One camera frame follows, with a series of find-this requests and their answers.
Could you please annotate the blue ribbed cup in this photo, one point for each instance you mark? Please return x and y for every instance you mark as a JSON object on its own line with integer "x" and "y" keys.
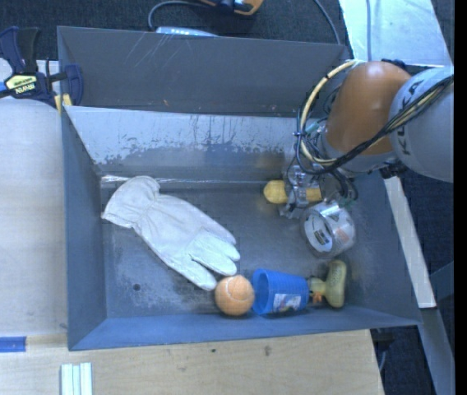
{"x": 280, "y": 289}

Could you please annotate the black cylinder on white bracket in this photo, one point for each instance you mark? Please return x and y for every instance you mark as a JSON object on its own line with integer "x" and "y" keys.
{"x": 391, "y": 170}

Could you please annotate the grey metal bin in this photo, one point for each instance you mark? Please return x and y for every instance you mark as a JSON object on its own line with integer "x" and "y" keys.
{"x": 200, "y": 76}

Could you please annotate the yellow toy duck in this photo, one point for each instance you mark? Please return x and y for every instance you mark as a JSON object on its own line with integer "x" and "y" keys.
{"x": 334, "y": 284}

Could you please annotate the white work glove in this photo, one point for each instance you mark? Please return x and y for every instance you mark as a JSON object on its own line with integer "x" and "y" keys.
{"x": 172, "y": 224}

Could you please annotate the pale wood board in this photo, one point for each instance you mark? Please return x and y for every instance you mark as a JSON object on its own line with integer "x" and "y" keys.
{"x": 24, "y": 220}

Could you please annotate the silver tape roll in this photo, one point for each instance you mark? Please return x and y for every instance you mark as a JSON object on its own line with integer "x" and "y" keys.
{"x": 328, "y": 230}

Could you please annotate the orange ball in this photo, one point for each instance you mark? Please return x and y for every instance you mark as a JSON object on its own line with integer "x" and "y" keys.
{"x": 234, "y": 295}

